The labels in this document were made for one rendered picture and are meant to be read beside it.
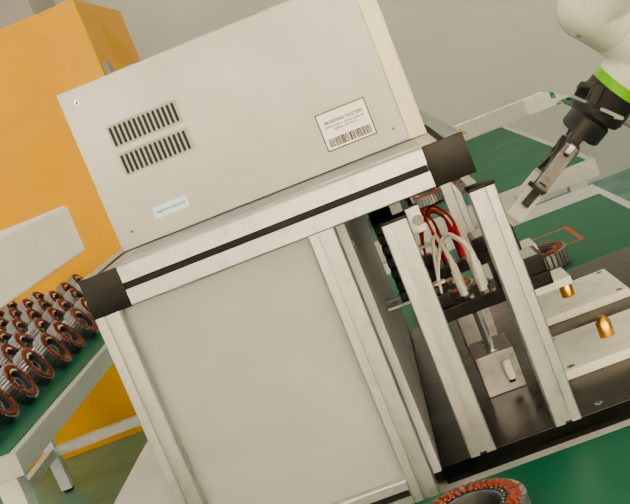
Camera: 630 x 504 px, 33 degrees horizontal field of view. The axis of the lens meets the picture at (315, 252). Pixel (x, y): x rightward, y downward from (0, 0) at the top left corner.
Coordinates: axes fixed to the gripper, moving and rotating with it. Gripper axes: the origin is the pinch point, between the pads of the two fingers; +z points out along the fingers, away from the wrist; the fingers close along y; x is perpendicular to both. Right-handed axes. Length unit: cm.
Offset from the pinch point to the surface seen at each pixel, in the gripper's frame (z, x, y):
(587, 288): -4.1, -13.0, -32.0
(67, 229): -11, 34, -126
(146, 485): 56, 22, -56
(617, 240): -4.6, -18.1, 4.8
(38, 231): -13, 34, -131
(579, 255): 1.3, -14.4, 2.5
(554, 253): 2.2, -9.8, -3.8
